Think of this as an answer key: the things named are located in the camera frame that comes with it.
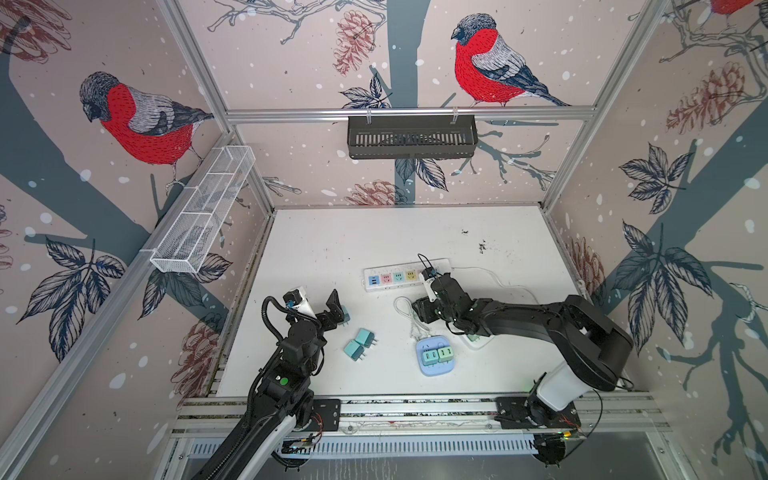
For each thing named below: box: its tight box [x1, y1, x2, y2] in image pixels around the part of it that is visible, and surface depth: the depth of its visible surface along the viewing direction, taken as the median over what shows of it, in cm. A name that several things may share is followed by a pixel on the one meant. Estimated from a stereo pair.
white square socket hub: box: [462, 333, 496, 350], surface depth 85 cm
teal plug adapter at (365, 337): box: [355, 328, 378, 349], surface depth 87 cm
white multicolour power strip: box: [363, 258, 452, 292], surface depth 100 cm
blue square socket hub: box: [418, 354, 456, 377], surface depth 81 cm
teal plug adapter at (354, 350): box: [343, 340, 366, 362], surface depth 85 cm
